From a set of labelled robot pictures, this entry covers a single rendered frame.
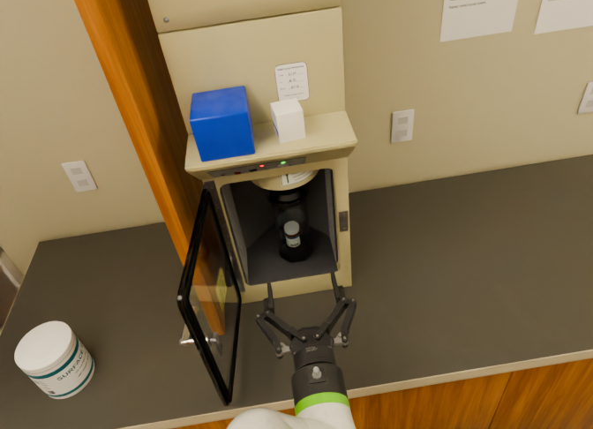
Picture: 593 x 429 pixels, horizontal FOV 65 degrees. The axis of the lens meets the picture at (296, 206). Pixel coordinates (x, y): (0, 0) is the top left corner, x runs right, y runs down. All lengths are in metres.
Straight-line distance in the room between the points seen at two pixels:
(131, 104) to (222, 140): 0.16
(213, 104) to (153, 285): 0.76
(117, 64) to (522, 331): 1.09
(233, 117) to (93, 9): 0.26
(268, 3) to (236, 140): 0.24
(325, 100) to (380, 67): 0.51
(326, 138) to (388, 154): 0.75
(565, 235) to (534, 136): 0.39
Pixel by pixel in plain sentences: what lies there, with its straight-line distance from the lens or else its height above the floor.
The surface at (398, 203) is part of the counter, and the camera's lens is 1.58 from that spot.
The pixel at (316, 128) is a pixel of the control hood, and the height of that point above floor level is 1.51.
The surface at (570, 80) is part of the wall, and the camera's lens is 1.74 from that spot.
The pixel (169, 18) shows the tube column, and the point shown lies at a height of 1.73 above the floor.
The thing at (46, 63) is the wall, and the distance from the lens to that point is 1.44.
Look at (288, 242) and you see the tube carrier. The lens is 1.25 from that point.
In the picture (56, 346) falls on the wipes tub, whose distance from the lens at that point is 1.26.
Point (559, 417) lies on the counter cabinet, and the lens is 1.77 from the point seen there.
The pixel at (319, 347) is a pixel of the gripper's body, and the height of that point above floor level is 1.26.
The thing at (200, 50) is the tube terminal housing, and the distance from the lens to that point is 0.88.
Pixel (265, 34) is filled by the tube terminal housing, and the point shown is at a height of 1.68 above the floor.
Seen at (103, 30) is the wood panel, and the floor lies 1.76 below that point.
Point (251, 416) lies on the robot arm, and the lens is 0.71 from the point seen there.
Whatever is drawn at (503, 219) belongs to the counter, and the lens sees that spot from 1.58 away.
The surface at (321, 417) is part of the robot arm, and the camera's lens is 0.79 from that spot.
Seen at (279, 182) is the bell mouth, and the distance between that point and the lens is 1.06.
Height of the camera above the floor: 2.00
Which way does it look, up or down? 42 degrees down
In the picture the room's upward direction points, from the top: 8 degrees counter-clockwise
